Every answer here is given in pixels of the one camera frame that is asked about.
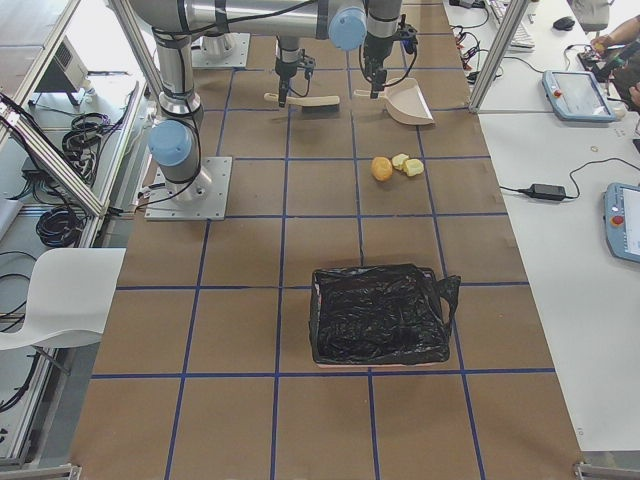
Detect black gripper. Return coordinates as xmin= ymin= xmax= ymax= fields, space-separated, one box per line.
xmin=275 ymin=47 xmax=316 ymax=107
xmin=362 ymin=44 xmax=393 ymax=99

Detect white plastic dustpan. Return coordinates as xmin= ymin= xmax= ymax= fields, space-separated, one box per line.
xmin=351 ymin=78 xmax=435 ymax=126

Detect white hand brush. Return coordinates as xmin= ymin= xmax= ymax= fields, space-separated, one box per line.
xmin=263 ymin=93 xmax=341 ymax=113

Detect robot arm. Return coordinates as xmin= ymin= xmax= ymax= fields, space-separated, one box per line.
xmin=124 ymin=1 xmax=417 ymax=210
xmin=264 ymin=5 xmax=367 ymax=111

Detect pink bin with black bag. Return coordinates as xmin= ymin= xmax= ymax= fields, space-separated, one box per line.
xmin=309 ymin=264 xmax=461 ymax=367

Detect pale food chunk near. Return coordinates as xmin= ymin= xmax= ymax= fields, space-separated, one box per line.
xmin=391 ymin=153 xmax=410 ymax=171

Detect pale food chunk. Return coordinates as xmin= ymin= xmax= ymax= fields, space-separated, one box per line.
xmin=391 ymin=153 xmax=410 ymax=171
xmin=402 ymin=158 xmax=425 ymax=177

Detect brown potato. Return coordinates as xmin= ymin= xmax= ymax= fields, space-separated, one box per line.
xmin=370 ymin=156 xmax=394 ymax=182

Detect pale food chunk far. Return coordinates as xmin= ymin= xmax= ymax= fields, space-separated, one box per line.
xmin=402 ymin=158 xmax=425 ymax=177

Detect white keyboard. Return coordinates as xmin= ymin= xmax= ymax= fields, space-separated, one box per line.
xmin=485 ymin=0 xmax=536 ymax=52

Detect black power brick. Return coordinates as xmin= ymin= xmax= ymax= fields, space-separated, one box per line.
xmin=527 ymin=184 xmax=567 ymax=201

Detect teach pendant upper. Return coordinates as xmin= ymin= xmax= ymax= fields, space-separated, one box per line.
xmin=541 ymin=70 xmax=617 ymax=123

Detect teach pendant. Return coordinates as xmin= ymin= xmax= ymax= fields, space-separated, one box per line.
xmin=603 ymin=183 xmax=639 ymax=263
xmin=541 ymin=70 xmax=617 ymax=123

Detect computer mouse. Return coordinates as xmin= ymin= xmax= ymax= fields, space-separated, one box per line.
xmin=552 ymin=16 xmax=576 ymax=31

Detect grey control box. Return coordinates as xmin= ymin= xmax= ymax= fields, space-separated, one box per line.
xmin=35 ymin=36 xmax=88 ymax=107

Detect teach pendant lower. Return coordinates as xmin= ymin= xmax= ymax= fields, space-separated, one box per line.
xmin=603 ymin=183 xmax=639 ymax=263

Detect white chair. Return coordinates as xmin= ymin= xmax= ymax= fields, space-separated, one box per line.
xmin=1 ymin=248 xmax=126 ymax=350

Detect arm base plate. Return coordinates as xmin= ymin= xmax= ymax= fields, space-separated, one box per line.
xmin=144 ymin=157 xmax=233 ymax=221
xmin=192 ymin=33 xmax=251 ymax=70

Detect aluminium frame post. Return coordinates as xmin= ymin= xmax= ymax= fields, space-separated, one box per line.
xmin=469 ymin=0 xmax=530 ymax=113

